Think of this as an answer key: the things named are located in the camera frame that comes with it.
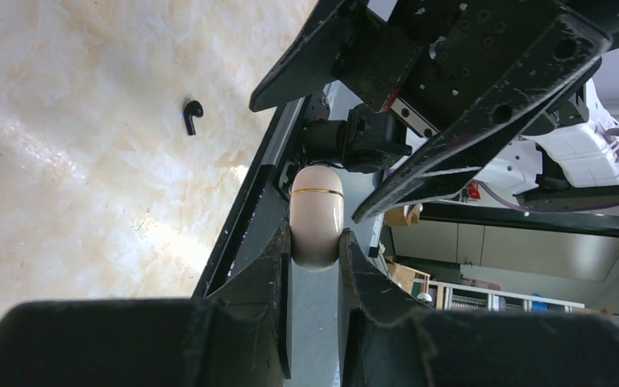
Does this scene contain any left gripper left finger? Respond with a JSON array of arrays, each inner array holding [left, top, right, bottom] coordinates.
[[0, 227, 291, 386]]

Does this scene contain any beige earbud charging case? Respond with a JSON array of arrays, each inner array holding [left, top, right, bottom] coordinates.
[[289, 165, 345, 272]]

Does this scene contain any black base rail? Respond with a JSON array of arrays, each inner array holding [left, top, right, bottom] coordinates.
[[193, 92, 330, 298]]

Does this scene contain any black earbud front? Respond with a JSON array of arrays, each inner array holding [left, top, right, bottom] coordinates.
[[182, 100, 204, 136]]

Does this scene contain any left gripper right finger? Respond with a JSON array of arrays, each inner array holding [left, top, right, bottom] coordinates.
[[339, 230, 619, 386]]

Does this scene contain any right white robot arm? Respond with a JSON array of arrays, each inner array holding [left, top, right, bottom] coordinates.
[[249, 1, 619, 221]]

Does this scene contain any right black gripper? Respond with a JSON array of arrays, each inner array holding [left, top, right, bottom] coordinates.
[[249, 1, 619, 223]]

